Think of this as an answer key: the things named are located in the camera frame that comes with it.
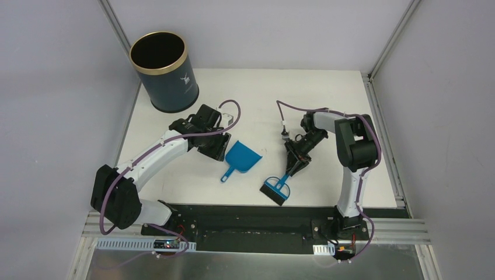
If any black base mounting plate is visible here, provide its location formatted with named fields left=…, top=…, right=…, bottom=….
left=164, top=204, right=371, bottom=254

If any blue hand brush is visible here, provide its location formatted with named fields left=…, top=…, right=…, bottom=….
left=260, top=174, right=291, bottom=206

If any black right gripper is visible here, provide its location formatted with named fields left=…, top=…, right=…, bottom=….
left=285, top=128, right=327, bottom=176

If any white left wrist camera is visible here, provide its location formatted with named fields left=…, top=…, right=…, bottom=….
left=219, top=113, right=235, bottom=128

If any blue dustpan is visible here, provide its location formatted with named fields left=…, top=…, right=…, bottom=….
left=220, top=141, right=262, bottom=183

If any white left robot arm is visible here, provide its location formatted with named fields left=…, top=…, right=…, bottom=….
left=90, top=104, right=237, bottom=236

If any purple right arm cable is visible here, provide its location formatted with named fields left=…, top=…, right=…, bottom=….
left=276, top=100, right=384, bottom=264

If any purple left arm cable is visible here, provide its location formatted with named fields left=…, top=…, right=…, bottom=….
left=99, top=99, right=242, bottom=259

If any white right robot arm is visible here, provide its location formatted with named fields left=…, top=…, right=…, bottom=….
left=284, top=111, right=381, bottom=239

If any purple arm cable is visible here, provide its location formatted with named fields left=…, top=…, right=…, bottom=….
left=276, top=100, right=384, bottom=264
left=99, top=99, right=242, bottom=259

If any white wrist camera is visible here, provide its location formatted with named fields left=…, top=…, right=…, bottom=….
left=219, top=113, right=235, bottom=128
left=281, top=120, right=290, bottom=142

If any dark blue gold-rimmed bin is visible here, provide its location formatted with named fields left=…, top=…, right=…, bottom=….
left=129, top=31, right=199, bottom=113

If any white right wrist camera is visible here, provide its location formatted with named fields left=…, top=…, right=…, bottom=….
left=281, top=120, right=290, bottom=142

